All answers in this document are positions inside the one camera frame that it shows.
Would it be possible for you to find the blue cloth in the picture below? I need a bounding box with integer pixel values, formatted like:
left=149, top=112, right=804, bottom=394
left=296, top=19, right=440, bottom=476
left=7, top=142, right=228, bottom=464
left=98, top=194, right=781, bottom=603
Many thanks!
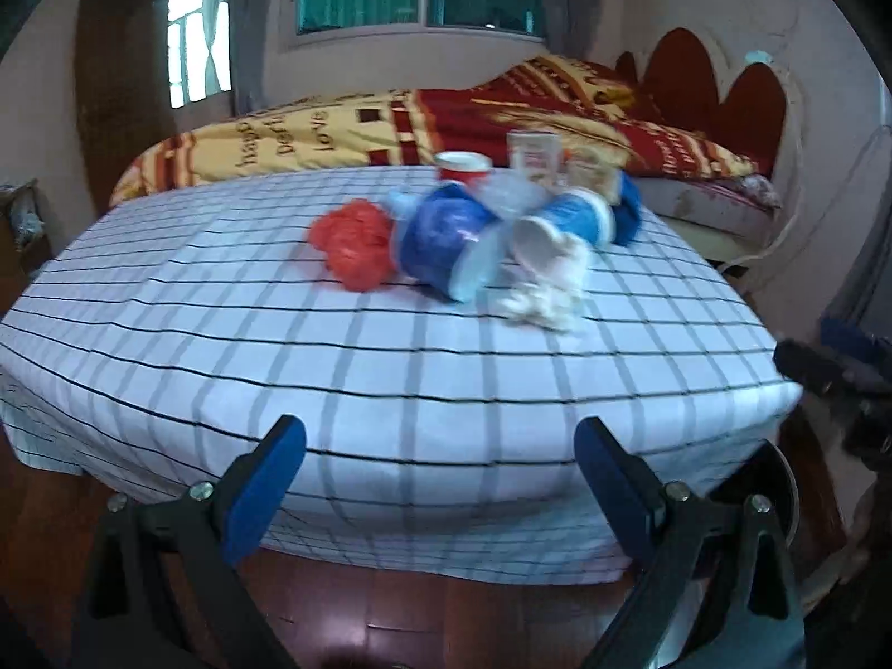
left=612, top=171, right=643, bottom=246

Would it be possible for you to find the white tissue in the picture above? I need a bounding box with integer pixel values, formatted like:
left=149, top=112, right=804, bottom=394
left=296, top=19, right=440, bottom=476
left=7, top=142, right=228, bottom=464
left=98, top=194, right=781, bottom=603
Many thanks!
left=499, top=234, right=593, bottom=332

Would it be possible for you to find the small blue paper cup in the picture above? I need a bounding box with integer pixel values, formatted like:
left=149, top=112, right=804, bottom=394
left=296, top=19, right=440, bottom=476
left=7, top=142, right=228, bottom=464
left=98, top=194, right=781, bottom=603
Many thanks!
left=509, top=187, right=619, bottom=281

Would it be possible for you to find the beige cloth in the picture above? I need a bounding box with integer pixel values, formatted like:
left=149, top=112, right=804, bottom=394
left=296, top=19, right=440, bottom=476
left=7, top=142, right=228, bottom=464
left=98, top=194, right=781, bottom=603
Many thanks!
left=564, top=147, right=623, bottom=206

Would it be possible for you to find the red white drink carton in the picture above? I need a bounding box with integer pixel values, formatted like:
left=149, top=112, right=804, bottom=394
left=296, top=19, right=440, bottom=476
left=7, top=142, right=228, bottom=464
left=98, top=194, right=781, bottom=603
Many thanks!
left=506, top=130, right=563, bottom=180

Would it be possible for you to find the clear plastic bag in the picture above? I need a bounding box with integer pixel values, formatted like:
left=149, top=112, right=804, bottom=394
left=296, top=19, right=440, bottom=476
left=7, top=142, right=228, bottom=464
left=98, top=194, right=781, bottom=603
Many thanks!
left=476, top=171, right=552, bottom=221

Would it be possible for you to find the large blue paper cup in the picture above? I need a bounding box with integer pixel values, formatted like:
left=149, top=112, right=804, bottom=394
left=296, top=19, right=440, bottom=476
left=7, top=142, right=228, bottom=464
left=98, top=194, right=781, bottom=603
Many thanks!
left=384, top=181, right=506, bottom=304

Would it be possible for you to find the red paper cup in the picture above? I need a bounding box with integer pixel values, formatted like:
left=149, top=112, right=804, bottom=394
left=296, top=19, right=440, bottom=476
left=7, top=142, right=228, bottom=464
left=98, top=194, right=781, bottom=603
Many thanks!
left=434, top=151, right=493, bottom=186

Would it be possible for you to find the red plastic bag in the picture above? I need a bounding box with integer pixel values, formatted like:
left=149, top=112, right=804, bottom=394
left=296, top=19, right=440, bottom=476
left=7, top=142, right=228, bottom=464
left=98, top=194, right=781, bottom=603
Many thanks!
left=308, top=200, right=396, bottom=293

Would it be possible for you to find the white bed mattress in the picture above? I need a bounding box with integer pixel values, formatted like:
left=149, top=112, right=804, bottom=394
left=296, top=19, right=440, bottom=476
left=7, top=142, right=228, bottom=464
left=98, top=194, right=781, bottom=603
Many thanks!
left=632, top=178, right=783, bottom=263

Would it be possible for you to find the white checkered tablecloth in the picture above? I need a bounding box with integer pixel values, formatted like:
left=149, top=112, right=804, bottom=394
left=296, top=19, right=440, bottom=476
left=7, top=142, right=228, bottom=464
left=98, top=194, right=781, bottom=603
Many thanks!
left=2, top=168, right=800, bottom=586

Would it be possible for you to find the red heart-shaped headboard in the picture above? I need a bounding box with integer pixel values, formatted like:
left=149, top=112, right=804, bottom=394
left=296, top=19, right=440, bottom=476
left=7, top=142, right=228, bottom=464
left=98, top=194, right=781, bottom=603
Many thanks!
left=615, top=27, right=788, bottom=177

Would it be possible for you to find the red and yellow quilt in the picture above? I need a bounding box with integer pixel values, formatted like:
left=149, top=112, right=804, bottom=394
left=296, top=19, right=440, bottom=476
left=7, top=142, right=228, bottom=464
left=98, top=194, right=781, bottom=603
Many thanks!
left=109, top=53, right=767, bottom=206

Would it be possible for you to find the dark wooden door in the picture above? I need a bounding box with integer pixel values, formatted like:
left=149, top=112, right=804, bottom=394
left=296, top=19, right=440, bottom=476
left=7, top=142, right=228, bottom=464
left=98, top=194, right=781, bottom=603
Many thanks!
left=74, top=0, right=176, bottom=215

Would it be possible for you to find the bright side window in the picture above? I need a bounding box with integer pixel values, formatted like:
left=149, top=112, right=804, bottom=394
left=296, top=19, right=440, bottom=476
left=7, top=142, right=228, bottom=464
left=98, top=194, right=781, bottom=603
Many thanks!
left=166, top=0, right=231, bottom=109

